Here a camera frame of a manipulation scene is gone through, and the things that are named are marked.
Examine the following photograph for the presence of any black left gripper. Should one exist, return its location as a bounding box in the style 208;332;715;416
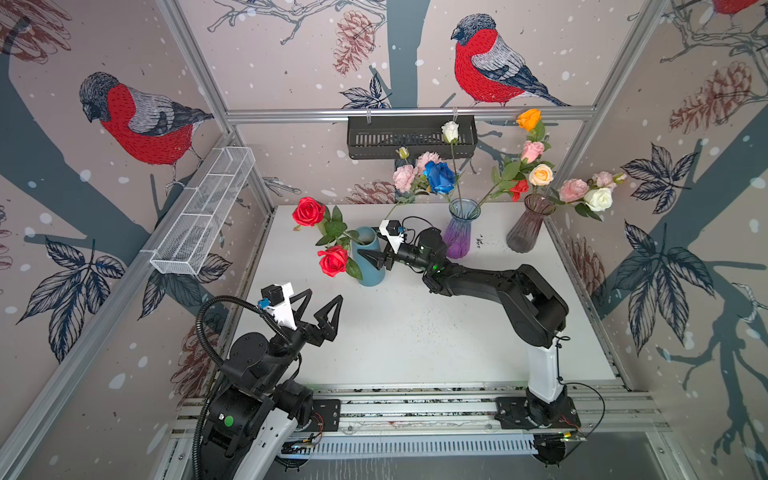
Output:
260;286;341;392

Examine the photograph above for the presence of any teal ceramic vase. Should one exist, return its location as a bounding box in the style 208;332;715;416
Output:
349;226;386;287

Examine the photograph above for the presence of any blue purple glass vase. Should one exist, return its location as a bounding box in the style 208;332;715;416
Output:
442;198;481;260

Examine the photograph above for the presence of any blue rose stem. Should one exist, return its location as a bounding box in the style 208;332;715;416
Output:
380;160;458;223

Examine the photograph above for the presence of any mauve glass vase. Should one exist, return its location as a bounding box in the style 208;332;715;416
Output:
506;194;555;254

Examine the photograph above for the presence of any white rose stem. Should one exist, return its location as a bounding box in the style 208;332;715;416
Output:
441;120;463;202
575;187;613;221

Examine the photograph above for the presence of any single pink rose stem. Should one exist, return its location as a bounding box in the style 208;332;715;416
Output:
491;141;554;199

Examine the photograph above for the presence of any pink carnation stem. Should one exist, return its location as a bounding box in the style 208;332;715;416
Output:
559;171;627;205

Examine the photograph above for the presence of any orange rose stem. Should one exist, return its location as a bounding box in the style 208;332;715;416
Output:
515;108;554;196

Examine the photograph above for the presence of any small red rose stem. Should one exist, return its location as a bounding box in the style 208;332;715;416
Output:
317;245;363;281

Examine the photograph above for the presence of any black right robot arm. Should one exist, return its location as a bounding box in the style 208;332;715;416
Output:
361;220;570;428

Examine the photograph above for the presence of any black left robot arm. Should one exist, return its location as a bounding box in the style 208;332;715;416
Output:
191;285;343;479

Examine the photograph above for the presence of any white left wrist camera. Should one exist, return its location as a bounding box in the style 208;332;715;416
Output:
258;282;297;330

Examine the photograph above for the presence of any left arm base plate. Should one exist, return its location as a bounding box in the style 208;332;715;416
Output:
306;399;341;433

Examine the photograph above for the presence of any black hanging wire basket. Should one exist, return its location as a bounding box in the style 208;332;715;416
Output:
347;115;478;160

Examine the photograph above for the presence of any white wire mesh basket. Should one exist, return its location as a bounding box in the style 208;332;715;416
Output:
150;146;255;276

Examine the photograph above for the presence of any aluminium rail base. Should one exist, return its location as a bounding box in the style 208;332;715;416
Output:
170;383;670;460

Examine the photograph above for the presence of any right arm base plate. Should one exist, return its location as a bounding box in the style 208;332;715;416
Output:
494;395;582;430

